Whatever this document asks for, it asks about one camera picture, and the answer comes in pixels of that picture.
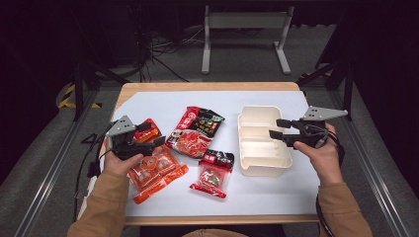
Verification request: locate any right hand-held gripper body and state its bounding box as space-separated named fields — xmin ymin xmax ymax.
xmin=282 ymin=105 xmax=349 ymax=150

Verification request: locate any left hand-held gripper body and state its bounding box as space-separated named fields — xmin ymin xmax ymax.
xmin=105 ymin=115 xmax=156 ymax=162

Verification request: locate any cream plastic divided container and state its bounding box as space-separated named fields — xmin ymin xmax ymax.
xmin=237 ymin=105 xmax=293 ymax=178

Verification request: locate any large orange clear food packet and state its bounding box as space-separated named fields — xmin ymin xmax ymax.
xmin=126 ymin=118 xmax=190 ymax=205

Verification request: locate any large red black food packet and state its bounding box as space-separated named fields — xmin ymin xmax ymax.
xmin=164 ymin=106 xmax=226 ymax=160

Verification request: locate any small red black food packet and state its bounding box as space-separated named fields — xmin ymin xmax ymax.
xmin=189 ymin=148 xmax=235 ymax=199

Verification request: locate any person's right hand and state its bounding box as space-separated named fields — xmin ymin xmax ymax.
xmin=293 ymin=121 xmax=346 ymax=186

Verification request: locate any person's left hand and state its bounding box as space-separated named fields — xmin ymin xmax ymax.
xmin=103 ymin=139 xmax=146 ymax=178

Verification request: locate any black metal stand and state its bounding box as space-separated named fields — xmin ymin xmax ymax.
xmin=296 ymin=57 xmax=356 ymax=121
xmin=70 ymin=57 xmax=130 ymax=122

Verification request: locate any white table mat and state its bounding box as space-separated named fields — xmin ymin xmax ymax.
xmin=86 ymin=90 xmax=321 ymax=218

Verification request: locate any person's tan trouser leg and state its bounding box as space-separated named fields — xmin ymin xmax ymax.
xmin=182 ymin=228 xmax=249 ymax=237

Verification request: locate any white metal stand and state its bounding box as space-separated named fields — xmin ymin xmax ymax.
xmin=201 ymin=4 xmax=295 ymax=76

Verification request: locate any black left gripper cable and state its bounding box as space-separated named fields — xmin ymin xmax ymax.
xmin=72 ymin=122 xmax=115 ymax=225

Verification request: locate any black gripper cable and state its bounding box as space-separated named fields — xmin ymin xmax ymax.
xmin=314 ymin=126 xmax=346 ymax=237
xmin=72 ymin=122 xmax=115 ymax=225

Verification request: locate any aluminium rail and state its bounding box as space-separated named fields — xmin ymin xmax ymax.
xmin=14 ymin=89 xmax=101 ymax=237
xmin=330 ymin=89 xmax=410 ymax=237

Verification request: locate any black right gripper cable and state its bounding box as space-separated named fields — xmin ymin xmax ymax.
xmin=314 ymin=126 xmax=346 ymax=237

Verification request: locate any bundle of black floor cables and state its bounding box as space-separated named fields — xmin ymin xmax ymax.
xmin=129 ymin=6 xmax=207 ymax=83

